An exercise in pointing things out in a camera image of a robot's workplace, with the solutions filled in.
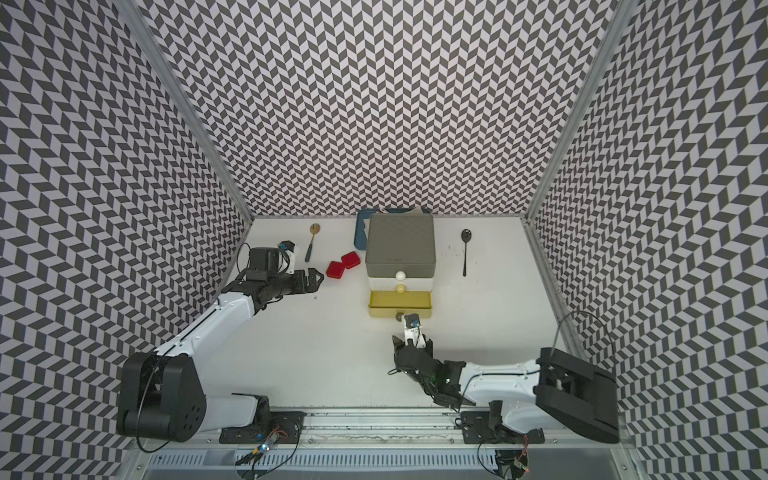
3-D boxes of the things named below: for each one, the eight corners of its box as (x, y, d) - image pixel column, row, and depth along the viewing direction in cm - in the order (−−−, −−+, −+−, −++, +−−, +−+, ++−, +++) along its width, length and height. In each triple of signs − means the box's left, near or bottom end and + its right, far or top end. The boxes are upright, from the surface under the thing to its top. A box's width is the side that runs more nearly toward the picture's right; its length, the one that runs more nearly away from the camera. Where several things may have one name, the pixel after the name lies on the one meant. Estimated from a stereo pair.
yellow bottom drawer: (370, 317, 94) (367, 302, 86) (371, 300, 98) (369, 284, 90) (430, 317, 94) (432, 302, 86) (428, 300, 98) (431, 284, 90)
